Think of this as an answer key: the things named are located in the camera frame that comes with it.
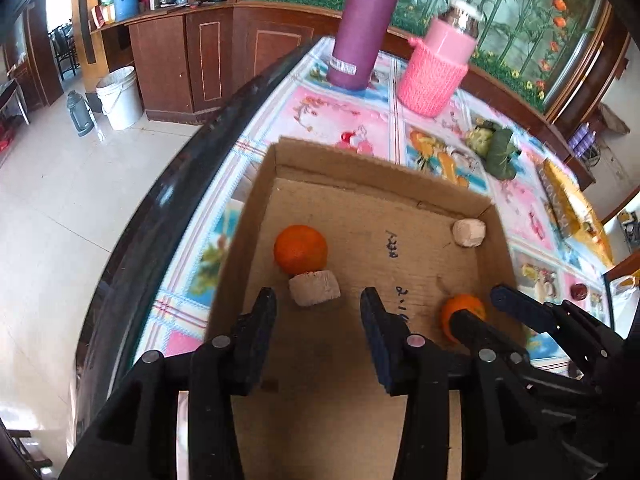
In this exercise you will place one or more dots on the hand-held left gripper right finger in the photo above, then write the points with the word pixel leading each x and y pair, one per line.
pixel 377 340

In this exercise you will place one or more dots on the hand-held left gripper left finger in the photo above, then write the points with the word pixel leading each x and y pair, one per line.
pixel 260 340

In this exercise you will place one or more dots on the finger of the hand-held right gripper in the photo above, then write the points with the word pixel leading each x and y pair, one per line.
pixel 520 305
pixel 480 332

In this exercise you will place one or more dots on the orange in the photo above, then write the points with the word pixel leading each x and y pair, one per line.
pixel 300 249
pixel 467 302

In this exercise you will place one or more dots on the cardboard box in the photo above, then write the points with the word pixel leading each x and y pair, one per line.
pixel 350 240

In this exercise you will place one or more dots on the dark red fruit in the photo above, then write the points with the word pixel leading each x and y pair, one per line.
pixel 579 291

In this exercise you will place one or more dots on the white cake near orange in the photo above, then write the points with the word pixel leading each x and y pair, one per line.
pixel 315 287

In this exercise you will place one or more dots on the white cake in corner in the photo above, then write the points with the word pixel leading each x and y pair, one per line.
pixel 468 232

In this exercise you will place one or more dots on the yellow flat box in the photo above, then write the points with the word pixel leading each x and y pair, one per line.
pixel 565 210

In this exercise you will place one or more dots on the green leafy bundle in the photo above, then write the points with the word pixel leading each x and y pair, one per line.
pixel 497 152

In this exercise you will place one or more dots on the printed fruit tablecloth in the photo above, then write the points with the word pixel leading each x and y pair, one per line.
pixel 350 120

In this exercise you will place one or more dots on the pink bottle with knitted sleeve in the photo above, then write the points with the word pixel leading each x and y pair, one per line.
pixel 435 75

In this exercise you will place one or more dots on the white plastic bucket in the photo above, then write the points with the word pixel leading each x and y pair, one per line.
pixel 120 100

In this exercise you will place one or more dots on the grey plastic jug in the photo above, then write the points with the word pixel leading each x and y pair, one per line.
pixel 80 115

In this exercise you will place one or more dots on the wooden cabinet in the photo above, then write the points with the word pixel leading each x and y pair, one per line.
pixel 165 60

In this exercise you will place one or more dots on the glass panel with artificial flowers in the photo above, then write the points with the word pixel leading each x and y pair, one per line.
pixel 500 10

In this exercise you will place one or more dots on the purple thermos bottle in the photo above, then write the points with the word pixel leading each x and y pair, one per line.
pixel 365 25

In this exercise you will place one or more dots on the black chair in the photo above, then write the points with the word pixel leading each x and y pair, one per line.
pixel 62 50

